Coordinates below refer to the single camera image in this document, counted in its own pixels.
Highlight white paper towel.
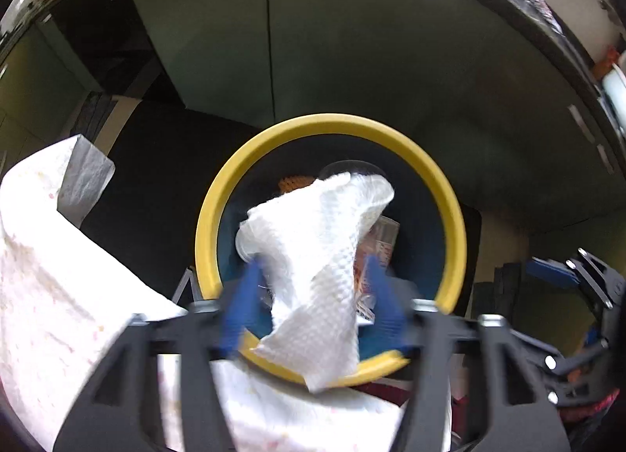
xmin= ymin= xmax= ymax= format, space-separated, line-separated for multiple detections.
xmin=235 ymin=171 xmax=396 ymax=393

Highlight person's right forearm pink sleeve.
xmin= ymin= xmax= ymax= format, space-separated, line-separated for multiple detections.
xmin=558 ymin=391 xmax=622 ymax=433

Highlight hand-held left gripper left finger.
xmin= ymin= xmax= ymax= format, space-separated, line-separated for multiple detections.
xmin=53 ymin=256 xmax=268 ymax=452

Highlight white and red milk carton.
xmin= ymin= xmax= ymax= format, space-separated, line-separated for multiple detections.
xmin=356 ymin=216 xmax=400 ymax=322

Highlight green base cabinets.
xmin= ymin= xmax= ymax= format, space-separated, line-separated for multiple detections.
xmin=0 ymin=0 xmax=626 ymax=257

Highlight black countertop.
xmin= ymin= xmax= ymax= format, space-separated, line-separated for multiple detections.
xmin=0 ymin=0 xmax=626 ymax=140

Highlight orange foam fruit net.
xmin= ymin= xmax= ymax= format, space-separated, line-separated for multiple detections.
xmin=277 ymin=175 xmax=315 ymax=194

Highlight yellow-rimmed dark trash bin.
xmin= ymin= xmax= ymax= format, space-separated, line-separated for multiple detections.
xmin=194 ymin=113 xmax=467 ymax=389

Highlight white floral tablecloth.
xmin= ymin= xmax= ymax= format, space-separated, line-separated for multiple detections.
xmin=0 ymin=134 xmax=453 ymax=452

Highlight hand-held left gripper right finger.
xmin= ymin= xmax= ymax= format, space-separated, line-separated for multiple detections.
xmin=364 ymin=256 xmax=572 ymax=452

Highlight clear plastic cup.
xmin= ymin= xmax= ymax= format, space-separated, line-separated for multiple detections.
xmin=317 ymin=160 xmax=388 ymax=185

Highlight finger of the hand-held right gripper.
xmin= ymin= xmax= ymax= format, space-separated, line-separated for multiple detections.
xmin=529 ymin=247 xmax=625 ymax=309
xmin=542 ymin=339 xmax=613 ymax=410

